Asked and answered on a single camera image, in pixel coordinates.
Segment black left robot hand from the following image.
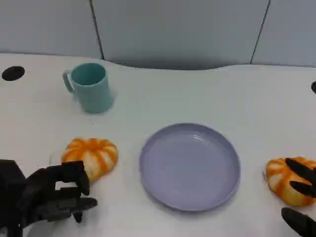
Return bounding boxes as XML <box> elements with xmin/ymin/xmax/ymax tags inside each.
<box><xmin>15</xmin><ymin>160</ymin><xmax>98</xmax><ymax>237</ymax></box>

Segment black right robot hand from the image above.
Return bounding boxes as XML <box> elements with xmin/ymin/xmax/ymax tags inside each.
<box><xmin>281</xmin><ymin>157</ymin><xmax>316</xmax><ymax>237</ymax></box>

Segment orange and white bread roll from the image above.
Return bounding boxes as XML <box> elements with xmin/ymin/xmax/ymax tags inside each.
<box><xmin>265</xmin><ymin>156</ymin><xmax>316</xmax><ymax>207</ymax></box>
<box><xmin>61</xmin><ymin>138</ymin><xmax>119</xmax><ymax>183</ymax></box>

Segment pale green mug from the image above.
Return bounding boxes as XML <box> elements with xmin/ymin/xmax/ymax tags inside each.
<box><xmin>62</xmin><ymin>62</ymin><xmax>115</xmax><ymax>114</ymax></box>

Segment lilac plate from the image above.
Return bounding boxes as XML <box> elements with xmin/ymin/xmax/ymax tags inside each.
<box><xmin>139</xmin><ymin>122</ymin><xmax>241</xmax><ymax>212</ymax></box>

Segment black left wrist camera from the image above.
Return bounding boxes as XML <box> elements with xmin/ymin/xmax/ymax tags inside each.
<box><xmin>0</xmin><ymin>159</ymin><xmax>27</xmax><ymax>237</ymax></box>

